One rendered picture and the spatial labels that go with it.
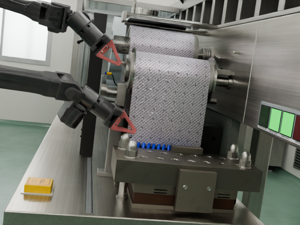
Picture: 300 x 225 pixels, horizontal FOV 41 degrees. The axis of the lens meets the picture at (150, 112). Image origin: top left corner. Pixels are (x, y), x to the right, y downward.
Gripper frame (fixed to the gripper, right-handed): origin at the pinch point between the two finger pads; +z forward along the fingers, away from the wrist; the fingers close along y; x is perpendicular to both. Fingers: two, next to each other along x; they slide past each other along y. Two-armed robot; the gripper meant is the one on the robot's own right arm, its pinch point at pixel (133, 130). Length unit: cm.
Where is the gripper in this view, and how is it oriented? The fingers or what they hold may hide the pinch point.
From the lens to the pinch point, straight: 121.7
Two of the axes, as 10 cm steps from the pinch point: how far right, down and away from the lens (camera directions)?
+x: 6.0, -8.0, -0.3
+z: 7.9, 5.8, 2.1
